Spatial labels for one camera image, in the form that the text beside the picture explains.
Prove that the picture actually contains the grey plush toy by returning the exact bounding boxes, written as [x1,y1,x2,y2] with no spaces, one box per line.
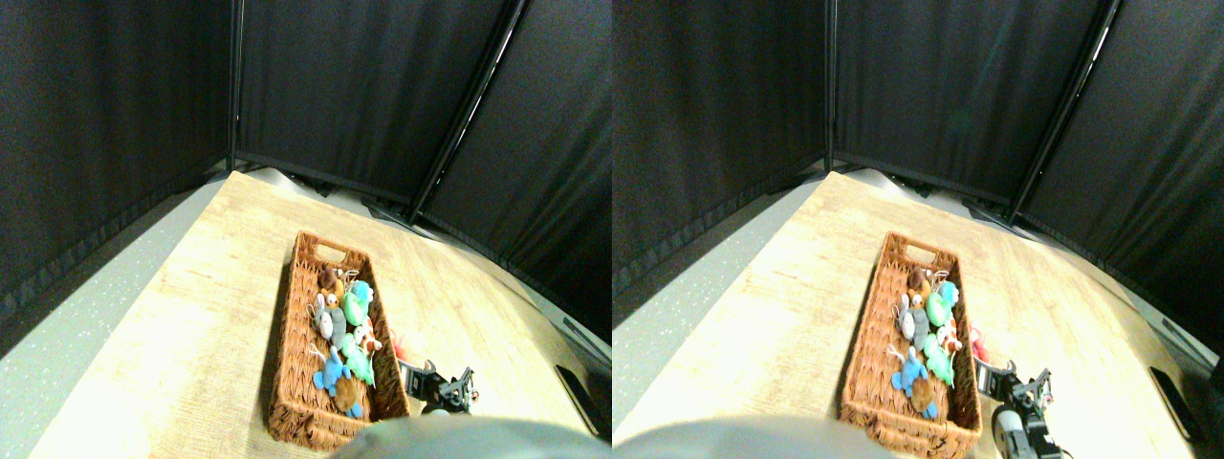
[310,295,351,351]
[895,295,934,351]

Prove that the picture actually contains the brown wicker basket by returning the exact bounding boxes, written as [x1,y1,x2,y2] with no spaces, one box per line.
[840,229,983,458]
[268,229,412,452]

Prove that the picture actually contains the black curtain stand pole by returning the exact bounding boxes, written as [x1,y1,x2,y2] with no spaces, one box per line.
[227,0,246,173]
[408,0,528,222]
[823,0,839,173]
[1008,0,1121,222]

